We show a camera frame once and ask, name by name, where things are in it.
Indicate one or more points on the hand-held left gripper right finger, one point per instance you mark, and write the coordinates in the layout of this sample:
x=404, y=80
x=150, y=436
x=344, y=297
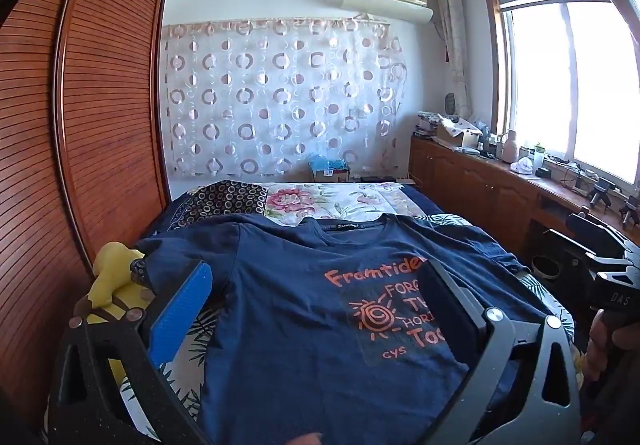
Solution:
x=452, y=312

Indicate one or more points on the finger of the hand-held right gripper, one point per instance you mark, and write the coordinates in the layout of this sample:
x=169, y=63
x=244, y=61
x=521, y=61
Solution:
x=567, y=252

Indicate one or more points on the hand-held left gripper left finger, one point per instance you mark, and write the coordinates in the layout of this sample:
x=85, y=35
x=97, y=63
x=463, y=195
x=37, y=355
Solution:
x=181, y=310

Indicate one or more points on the navy printed t-shirt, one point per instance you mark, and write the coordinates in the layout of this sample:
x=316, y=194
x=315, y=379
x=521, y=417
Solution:
x=290, y=325

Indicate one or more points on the person's right hand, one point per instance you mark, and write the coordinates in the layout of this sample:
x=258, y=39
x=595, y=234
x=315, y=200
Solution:
x=599, y=342

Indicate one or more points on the round waste bin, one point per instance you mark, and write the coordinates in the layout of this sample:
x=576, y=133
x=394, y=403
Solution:
x=545, y=267

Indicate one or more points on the small black tripod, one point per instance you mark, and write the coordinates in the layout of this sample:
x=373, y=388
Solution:
x=601, y=192
x=631, y=212

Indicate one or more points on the yellow plush toy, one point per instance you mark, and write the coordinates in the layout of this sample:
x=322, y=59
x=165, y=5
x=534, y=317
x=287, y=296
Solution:
x=112, y=272

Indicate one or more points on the long wooden cabinet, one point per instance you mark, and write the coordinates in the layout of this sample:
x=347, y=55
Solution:
x=480, y=185

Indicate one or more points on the dark circle-pattern pillow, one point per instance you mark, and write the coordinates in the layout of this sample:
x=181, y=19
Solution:
x=225, y=200

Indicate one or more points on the white jug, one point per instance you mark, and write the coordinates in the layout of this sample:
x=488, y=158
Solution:
x=510, y=147

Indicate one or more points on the open spotted cardboard box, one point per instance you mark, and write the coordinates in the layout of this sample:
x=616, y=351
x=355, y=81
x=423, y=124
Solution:
x=457, y=132

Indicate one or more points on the floral blanket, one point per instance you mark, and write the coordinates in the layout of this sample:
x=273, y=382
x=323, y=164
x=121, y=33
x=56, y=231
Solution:
x=325, y=202

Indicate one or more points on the wooden framed window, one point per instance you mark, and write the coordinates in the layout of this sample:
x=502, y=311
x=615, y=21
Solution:
x=565, y=75

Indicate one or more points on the small cardboard box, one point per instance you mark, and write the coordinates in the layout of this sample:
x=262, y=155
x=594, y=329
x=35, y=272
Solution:
x=329, y=169

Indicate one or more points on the wooden slatted wardrobe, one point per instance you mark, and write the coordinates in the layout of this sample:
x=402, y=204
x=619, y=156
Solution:
x=110, y=125

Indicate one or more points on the pale window curtain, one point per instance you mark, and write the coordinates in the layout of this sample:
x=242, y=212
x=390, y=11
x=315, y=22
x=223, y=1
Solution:
x=457, y=50

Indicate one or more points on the sheer circle-pattern curtain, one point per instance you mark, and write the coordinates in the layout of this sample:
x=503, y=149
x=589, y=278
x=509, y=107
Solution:
x=280, y=100

